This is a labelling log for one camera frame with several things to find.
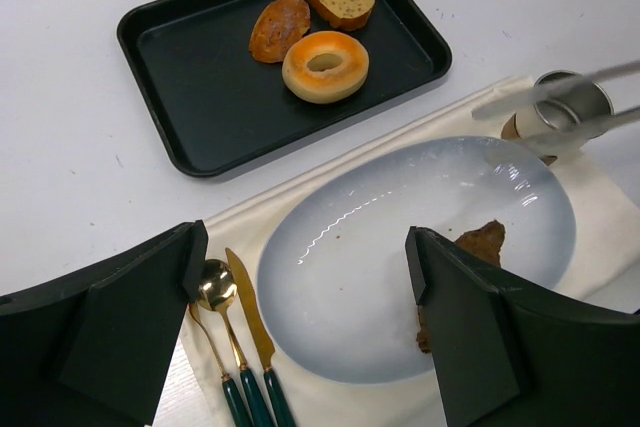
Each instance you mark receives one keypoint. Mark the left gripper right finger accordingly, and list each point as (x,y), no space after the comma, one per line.
(508,352)

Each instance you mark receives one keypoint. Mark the green handled knife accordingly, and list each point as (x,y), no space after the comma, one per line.
(262,340)

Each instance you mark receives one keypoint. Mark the white oval plate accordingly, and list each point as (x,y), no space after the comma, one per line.
(333,283)

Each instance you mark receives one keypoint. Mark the ring donut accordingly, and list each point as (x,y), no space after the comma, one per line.
(325,67)

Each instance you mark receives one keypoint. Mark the brown croissant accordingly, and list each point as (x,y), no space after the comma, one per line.
(484,243)

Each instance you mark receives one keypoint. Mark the black tray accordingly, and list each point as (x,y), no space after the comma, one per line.
(219,112)

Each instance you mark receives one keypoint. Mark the green handled fork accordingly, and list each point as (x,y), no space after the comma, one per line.
(235,403)

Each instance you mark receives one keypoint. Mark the metal tongs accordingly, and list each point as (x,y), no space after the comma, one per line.
(548,146)

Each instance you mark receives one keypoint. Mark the green handled spoon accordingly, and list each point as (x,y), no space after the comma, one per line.
(218,290)

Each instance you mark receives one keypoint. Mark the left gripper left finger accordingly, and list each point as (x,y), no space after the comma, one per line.
(93,347)

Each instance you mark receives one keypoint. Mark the metal cup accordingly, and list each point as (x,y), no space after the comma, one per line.
(576,105)

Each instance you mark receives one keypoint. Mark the beige cloth placemat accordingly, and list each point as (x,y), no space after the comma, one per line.
(603,251)

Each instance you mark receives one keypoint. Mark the orange flat bread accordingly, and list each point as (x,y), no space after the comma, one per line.
(280,25)

